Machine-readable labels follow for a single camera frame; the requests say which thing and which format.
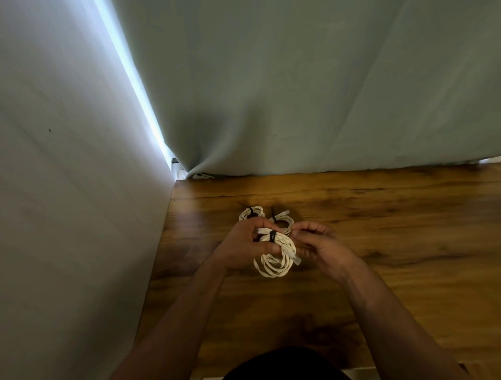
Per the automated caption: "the person's left hand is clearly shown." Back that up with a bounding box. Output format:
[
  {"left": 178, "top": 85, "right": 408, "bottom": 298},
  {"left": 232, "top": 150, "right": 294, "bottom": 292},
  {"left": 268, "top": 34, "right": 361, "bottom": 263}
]
[{"left": 213, "top": 217, "right": 283, "bottom": 272}]

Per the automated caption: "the person's right hand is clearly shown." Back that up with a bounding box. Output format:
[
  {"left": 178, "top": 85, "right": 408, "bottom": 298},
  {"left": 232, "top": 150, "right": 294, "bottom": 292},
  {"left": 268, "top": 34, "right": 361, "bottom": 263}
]
[{"left": 290, "top": 221, "right": 365, "bottom": 284}]

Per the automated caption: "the white cable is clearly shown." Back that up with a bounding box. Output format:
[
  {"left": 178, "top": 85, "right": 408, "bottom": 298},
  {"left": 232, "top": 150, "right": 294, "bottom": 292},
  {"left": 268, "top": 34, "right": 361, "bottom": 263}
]
[
  {"left": 252, "top": 229, "right": 302, "bottom": 278},
  {"left": 269, "top": 210, "right": 295, "bottom": 232},
  {"left": 239, "top": 206, "right": 266, "bottom": 222}
]

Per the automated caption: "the person's right forearm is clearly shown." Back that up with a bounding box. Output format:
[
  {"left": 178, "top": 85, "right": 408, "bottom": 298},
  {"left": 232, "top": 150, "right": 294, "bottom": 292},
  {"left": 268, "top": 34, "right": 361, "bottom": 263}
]
[{"left": 344, "top": 260, "right": 472, "bottom": 380}]

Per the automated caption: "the person's left forearm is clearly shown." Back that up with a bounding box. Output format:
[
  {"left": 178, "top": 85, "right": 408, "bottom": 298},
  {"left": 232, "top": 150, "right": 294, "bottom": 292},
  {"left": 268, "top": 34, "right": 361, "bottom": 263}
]
[{"left": 109, "top": 254, "right": 232, "bottom": 380}]

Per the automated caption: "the person's black clothing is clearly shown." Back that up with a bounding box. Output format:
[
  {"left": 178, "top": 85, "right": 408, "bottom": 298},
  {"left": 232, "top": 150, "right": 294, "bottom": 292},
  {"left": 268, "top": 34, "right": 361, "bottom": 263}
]
[{"left": 222, "top": 346, "right": 351, "bottom": 380}]

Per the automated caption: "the grey-green curtain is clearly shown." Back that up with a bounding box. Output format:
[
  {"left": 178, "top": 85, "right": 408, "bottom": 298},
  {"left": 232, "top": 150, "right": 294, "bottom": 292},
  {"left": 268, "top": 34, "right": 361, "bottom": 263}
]
[{"left": 111, "top": 0, "right": 501, "bottom": 179}]

